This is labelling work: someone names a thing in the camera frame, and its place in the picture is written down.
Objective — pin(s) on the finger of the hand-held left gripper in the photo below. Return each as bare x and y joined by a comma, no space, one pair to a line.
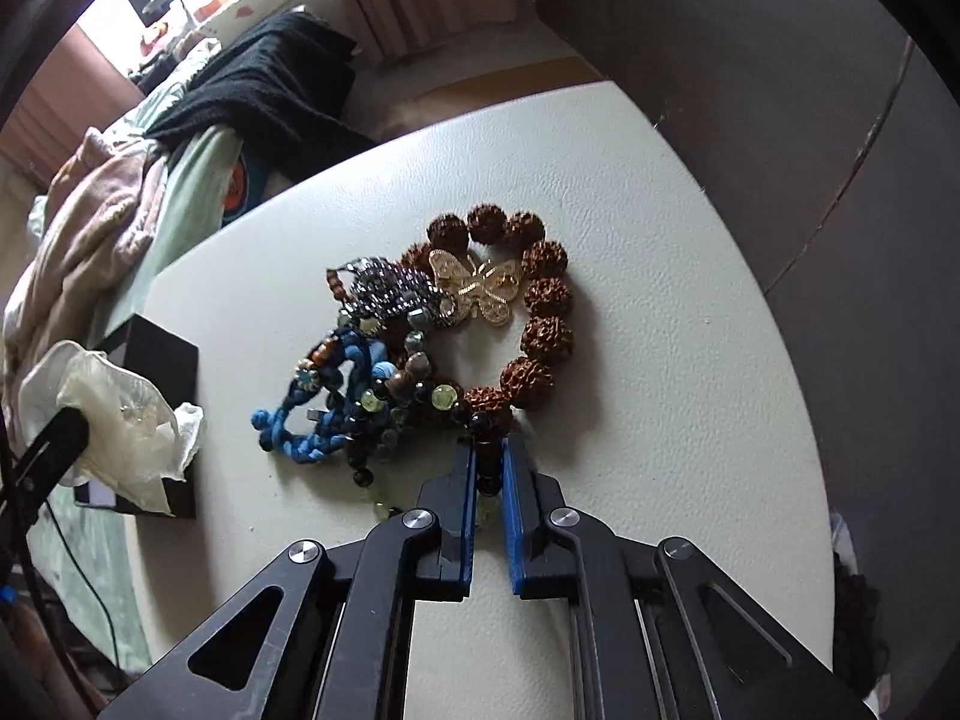
52,442

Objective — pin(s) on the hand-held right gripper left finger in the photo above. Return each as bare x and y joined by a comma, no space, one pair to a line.
466,510

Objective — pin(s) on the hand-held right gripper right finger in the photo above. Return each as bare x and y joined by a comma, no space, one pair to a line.
514,517

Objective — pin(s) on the black jewelry box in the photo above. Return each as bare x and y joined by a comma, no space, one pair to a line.
161,352

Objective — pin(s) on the gold butterfly ornament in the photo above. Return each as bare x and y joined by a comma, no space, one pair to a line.
480,289

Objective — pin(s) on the crumpled white tissue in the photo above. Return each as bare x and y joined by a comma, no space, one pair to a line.
112,405

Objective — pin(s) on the beige fleece blanket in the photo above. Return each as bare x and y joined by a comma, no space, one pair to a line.
90,225

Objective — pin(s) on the green bed sheet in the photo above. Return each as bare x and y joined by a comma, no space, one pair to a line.
199,172

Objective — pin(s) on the dark item with orange print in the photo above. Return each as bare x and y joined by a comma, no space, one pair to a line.
244,184

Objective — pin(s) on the dark cloth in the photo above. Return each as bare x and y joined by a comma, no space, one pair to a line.
859,630

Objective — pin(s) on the pale green printed quilt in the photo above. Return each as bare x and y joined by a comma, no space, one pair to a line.
161,94

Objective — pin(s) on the cardboard floor sheet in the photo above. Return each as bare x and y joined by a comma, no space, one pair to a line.
487,94

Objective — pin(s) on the black blanket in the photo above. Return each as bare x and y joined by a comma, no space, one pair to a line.
262,82

